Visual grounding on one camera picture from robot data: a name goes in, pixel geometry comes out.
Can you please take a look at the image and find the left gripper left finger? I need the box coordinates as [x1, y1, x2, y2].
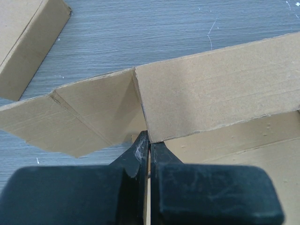
[0, 131, 149, 225]

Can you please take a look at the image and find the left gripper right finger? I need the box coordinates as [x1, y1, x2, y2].
[150, 142, 285, 225]

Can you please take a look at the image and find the brown cardboard box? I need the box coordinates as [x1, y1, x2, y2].
[0, 33, 300, 225]
[0, 0, 71, 101]

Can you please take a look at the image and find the folded brown cardboard box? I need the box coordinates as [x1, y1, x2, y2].
[0, 0, 71, 101]

